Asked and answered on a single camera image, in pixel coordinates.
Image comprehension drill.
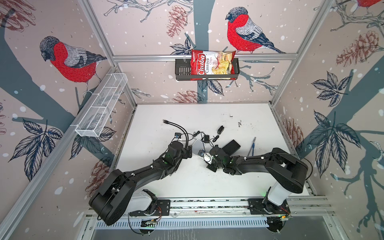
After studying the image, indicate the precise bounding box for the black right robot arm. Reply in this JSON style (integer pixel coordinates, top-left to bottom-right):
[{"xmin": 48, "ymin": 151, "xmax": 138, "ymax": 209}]
[{"xmin": 203, "ymin": 145, "xmax": 308, "ymax": 215}]

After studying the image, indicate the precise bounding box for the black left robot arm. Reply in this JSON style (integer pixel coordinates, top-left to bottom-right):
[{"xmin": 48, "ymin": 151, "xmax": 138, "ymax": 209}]
[{"xmin": 89, "ymin": 141, "xmax": 192, "ymax": 226}]

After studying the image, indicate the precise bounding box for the red cassava chips bag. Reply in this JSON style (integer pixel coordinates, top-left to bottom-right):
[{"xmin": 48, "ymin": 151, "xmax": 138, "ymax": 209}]
[{"xmin": 191, "ymin": 50, "xmax": 236, "ymax": 76}]

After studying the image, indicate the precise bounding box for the grey ethernet cable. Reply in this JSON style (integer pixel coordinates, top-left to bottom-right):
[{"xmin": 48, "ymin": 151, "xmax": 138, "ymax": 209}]
[{"xmin": 247, "ymin": 137, "xmax": 257, "ymax": 157}]

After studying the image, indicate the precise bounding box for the black ethernet cable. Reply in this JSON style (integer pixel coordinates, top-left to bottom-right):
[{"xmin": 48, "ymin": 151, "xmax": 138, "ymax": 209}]
[{"xmin": 162, "ymin": 119, "xmax": 190, "ymax": 148}]

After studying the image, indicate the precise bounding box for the aluminium mounting rail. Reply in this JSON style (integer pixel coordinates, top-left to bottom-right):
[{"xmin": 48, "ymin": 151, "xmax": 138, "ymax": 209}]
[{"xmin": 154, "ymin": 196, "xmax": 336, "ymax": 219}]

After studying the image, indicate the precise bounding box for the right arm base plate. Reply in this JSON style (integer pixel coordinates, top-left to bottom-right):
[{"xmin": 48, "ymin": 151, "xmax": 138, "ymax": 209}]
[{"xmin": 247, "ymin": 198, "xmax": 291, "ymax": 215}]

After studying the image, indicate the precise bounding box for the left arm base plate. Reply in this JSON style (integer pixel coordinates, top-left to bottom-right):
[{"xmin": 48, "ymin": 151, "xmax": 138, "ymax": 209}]
[{"xmin": 129, "ymin": 200, "xmax": 171, "ymax": 217}]

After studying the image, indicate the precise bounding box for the black wall basket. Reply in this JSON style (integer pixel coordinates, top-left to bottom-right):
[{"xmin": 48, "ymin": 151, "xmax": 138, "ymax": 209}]
[{"xmin": 175, "ymin": 58, "xmax": 240, "ymax": 81}]

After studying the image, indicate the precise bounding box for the white wire mesh shelf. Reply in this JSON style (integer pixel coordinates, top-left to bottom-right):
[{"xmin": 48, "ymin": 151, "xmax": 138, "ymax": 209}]
[{"xmin": 75, "ymin": 73, "xmax": 128, "ymax": 138}]

